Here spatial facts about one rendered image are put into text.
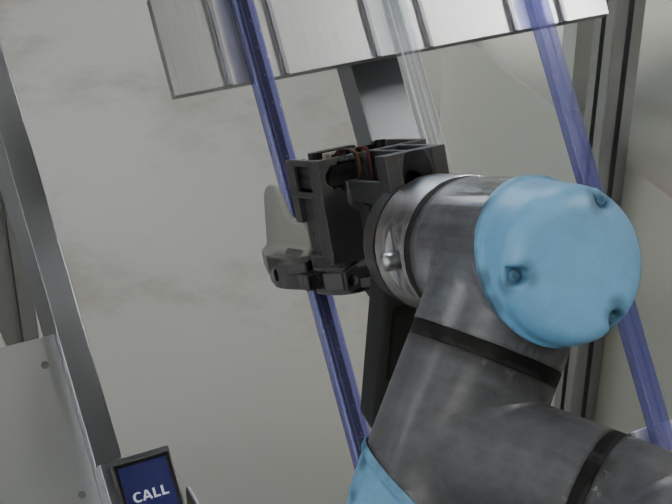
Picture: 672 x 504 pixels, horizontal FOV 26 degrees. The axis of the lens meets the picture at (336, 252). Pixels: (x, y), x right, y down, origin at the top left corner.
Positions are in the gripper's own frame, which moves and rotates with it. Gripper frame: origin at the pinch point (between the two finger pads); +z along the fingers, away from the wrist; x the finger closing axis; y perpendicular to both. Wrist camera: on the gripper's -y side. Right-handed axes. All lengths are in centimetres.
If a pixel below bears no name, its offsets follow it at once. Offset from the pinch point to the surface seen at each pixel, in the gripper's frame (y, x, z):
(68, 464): -12.0, 17.1, 8.7
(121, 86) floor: 11, -46, 232
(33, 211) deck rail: 5.4, 15.2, 13.5
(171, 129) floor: 1, -50, 210
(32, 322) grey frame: -9, 11, 55
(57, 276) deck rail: 0.7, 14.7, 11.9
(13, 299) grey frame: -6, 12, 55
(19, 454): -10.5, 20.2, 9.2
